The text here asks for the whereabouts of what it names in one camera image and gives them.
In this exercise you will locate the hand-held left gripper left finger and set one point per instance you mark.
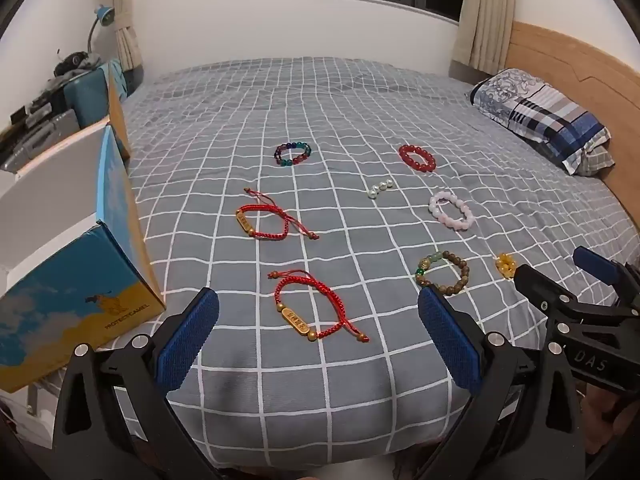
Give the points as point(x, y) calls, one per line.
point(187, 345)

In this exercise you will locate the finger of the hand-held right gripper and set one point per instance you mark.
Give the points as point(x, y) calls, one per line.
point(595, 262)
point(537, 282)

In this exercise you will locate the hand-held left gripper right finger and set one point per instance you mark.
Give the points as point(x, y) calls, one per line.
point(450, 345)

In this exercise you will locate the blue and yellow cardboard box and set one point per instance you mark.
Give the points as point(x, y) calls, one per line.
point(50, 310)

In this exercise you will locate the person's right hand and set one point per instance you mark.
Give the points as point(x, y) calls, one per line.
point(612, 405)

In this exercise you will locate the blue plaid pillow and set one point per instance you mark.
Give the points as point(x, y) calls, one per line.
point(540, 110)

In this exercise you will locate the wooden headboard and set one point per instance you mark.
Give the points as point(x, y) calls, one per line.
point(550, 55)

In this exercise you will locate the brown bedside cabinet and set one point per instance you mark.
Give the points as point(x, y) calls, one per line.
point(467, 71)

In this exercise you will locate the grey plastic case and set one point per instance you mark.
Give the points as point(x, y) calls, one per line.
point(40, 140)

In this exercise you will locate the grey checked bed sheet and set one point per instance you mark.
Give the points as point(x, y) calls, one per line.
point(325, 110)

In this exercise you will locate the teal suitcase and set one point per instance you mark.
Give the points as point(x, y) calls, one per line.
point(87, 97)

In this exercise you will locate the beige curtain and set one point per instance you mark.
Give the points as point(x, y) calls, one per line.
point(127, 35)
point(482, 20)

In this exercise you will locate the stack of dark boxes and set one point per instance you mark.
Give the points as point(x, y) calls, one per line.
point(37, 107)

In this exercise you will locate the black bag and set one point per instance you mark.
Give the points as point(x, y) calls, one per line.
point(72, 62)

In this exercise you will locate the blue desk lamp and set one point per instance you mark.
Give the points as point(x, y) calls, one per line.
point(104, 14)

